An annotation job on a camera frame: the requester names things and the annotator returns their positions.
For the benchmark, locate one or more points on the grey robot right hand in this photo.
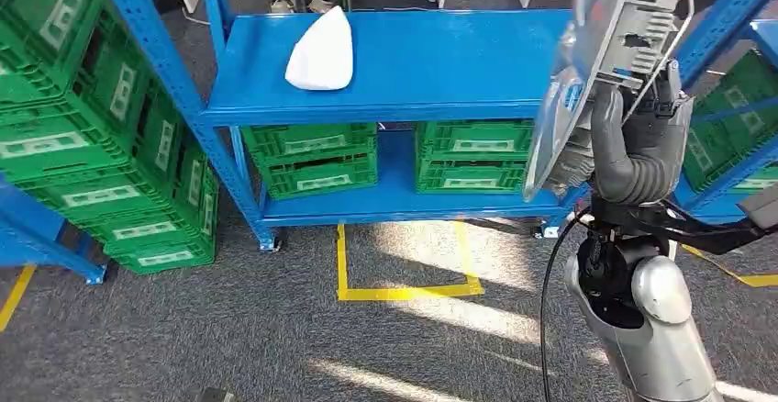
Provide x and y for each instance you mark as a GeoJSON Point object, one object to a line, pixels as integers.
{"type": "Point", "coordinates": [608, 144]}

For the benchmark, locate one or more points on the blue metal shelf rack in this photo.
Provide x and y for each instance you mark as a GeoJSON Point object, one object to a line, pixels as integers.
{"type": "Point", "coordinates": [729, 16]}
{"type": "Point", "coordinates": [36, 241]}
{"type": "Point", "coordinates": [425, 59]}

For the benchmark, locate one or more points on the finned metal part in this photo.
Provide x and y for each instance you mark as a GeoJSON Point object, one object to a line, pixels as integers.
{"type": "Point", "coordinates": [644, 22]}

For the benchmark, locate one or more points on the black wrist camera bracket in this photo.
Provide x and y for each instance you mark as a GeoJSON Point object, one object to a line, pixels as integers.
{"type": "Point", "coordinates": [711, 238]}

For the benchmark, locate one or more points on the white soft bag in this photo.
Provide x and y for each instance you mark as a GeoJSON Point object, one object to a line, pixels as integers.
{"type": "Point", "coordinates": [322, 52]}

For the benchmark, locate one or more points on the green plastic crate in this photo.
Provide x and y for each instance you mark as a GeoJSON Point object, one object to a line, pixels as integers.
{"type": "Point", "coordinates": [744, 110]}
{"type": "Point", "coordinates": [143, 230]}
{"type": "Point", "coordinates": [474, 141]}
{"type": "Point", "coordinates": [319, 181]}
{"type": "Point", "coordinates": [100, 195]}
{"type": "Point", "coordinates": [471, 179]}
{"type": "Point", "coordinates": [310, 141]}
{"type": "Point", "coordinates": [55, 22]}
{"type": "Point", "coordinates": [164, 258]}
{"type": "Point", "coordinates": [42, 144]}
{"type": "Point", "coordinates": [756, 183]}

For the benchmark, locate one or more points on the yellow floor tape square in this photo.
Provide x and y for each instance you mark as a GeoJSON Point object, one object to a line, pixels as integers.
{"type": "Point", "coordinates": [401, 293]}

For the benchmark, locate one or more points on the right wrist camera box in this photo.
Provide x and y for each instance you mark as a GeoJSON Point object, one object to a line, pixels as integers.
{"type": "Point", "coordinates": [760, 207]}

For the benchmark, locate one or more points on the yellow floor tape strip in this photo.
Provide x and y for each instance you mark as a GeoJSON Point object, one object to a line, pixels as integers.
{"type": "Point", "coordinates": [15, 296]}
{"type": "Point", "coordinates": [753, 279]}

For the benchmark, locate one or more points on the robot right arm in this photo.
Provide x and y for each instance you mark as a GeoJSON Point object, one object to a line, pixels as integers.
{"type": "Point", "coordinates": [662, 326]}

